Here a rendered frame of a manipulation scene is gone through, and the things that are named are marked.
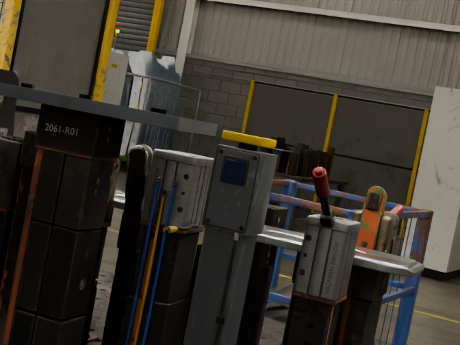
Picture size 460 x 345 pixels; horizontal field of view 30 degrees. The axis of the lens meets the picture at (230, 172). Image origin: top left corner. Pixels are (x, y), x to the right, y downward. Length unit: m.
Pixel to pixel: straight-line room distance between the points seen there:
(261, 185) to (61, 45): 3.86
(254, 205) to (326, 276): 0.20
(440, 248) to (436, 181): 0.70
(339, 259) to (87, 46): 4.01
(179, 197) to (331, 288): 0.27
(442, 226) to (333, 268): 7.99
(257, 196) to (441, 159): 8.15
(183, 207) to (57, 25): 3.62
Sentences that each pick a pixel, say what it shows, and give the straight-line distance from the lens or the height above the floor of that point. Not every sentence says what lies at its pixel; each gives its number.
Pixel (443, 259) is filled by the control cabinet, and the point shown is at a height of 0.23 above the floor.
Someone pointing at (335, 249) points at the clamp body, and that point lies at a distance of 1.27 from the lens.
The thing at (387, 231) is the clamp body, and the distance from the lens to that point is 1.60.
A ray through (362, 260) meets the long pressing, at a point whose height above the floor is 1.00.
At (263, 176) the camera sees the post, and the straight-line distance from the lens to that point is 1.15.
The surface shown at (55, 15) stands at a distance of 4.87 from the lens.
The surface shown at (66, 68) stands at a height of 1.31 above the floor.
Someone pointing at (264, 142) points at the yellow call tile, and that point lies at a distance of 1.14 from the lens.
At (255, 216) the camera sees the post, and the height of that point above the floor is 1.05.
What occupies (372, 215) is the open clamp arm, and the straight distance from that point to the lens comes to 1.60.
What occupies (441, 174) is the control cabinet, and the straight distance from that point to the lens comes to 9.26.
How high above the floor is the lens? 1.17
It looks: 3 degrees down
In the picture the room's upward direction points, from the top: 11 degrees clockwise
